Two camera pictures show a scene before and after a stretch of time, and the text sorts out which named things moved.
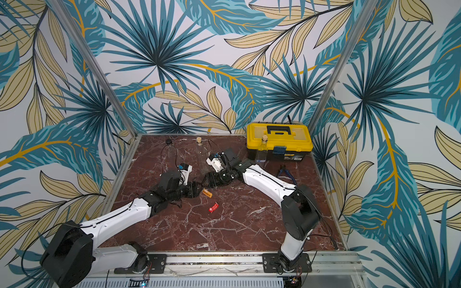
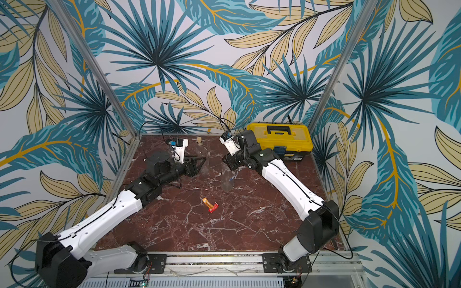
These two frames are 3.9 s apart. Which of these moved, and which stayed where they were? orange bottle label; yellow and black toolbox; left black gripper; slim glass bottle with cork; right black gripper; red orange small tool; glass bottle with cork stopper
Moved: right black gripper; orange bottle label; slim glass bottle with cork; left black gripper
Stayed: red orange small tool; yellow and black toolbox; glass bottle with cork stopper
